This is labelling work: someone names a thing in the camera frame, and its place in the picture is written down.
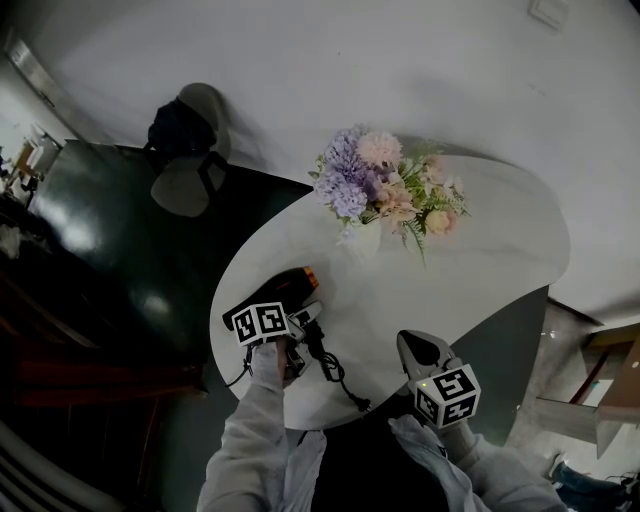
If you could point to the person's left forearm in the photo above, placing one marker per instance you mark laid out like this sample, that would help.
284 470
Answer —
255 440

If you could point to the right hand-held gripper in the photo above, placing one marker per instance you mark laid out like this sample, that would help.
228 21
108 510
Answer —
445 392

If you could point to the black hair dryer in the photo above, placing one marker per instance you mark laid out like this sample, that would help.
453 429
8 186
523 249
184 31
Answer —
272 290

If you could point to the person's right forearm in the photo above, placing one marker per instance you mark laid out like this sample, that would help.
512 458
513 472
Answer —
475 470

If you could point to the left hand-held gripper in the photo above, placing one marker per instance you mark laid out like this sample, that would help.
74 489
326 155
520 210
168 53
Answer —
261 322

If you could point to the pastel artificial flower bouquet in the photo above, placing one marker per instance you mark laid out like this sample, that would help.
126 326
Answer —
380 180

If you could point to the dark jacket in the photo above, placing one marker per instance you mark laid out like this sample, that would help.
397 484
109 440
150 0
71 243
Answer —
172 127

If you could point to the white table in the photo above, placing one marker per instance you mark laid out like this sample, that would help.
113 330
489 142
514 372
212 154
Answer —
415 295

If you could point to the white vase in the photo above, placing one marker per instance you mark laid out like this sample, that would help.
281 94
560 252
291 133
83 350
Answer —
366 241

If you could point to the metal door frame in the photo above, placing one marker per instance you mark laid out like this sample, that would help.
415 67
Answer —
30 70

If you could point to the light wooden shelf unit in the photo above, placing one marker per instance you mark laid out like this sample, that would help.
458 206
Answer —
607 380

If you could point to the beige chair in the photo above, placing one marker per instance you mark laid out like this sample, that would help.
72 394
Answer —
187 185

